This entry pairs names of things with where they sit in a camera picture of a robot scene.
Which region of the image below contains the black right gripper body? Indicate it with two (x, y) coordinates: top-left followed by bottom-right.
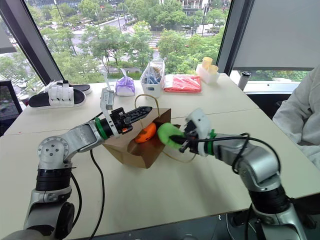
(183, 119), (201, 154)

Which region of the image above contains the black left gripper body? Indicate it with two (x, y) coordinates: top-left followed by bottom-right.
(109, 107), (135, 136)

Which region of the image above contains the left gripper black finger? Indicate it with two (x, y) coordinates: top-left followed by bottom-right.
(123, 113), (149, 125)
(128, 106), (154, 117)

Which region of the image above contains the green plush toy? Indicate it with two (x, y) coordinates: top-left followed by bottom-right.
(156, 122), (187, 151)

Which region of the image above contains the brown paper bag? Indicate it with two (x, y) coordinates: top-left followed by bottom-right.
(102, 94), (197, 170)

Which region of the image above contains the orange plush toy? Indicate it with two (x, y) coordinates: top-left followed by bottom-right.
(134, 122), (157, 144)

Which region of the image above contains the purple tied plastic bag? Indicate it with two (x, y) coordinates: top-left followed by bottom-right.
(115, 67), (136, 97)

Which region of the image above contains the red plastic bag pack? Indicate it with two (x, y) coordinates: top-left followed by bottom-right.
(163, 73), (203, 94)

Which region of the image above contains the white storage basket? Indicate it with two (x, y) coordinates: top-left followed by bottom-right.
(139, 59), (166, 99)

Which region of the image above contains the small white plastic box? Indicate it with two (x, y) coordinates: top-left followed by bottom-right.
(195, 63), (221, 85)

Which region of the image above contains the grey tumbler with black lid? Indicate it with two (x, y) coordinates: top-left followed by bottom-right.
(237, 70), (252, 91)

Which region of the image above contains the dark slanted window pillar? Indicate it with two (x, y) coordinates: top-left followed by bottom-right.
(0, 0), (64, 86)
(215, 0), (254, 76)

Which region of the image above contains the person in white clothes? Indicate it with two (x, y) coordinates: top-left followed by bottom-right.
(272, 64), (320, 171)

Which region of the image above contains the black mesh office chair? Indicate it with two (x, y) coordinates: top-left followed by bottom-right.
(0, 79), (24, 137)

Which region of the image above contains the grey window roller blind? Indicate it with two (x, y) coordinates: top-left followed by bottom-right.
(231, 0), (320, 73)

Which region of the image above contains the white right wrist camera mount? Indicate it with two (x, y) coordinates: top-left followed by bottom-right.
(185, 108), (216, 158)

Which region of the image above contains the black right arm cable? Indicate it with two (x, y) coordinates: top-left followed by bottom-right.
(194, 132), (282, 176)

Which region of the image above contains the black white strapped sandal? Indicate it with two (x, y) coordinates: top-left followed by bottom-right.
(66, 83), (93, 96)
(28, 80), (87, 109)

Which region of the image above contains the long black left arm cable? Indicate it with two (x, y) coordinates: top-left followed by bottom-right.
(88, 147), (106, 240)

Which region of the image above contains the short black left arm cable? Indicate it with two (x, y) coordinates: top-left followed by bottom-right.
(70, 173), (83, 227)

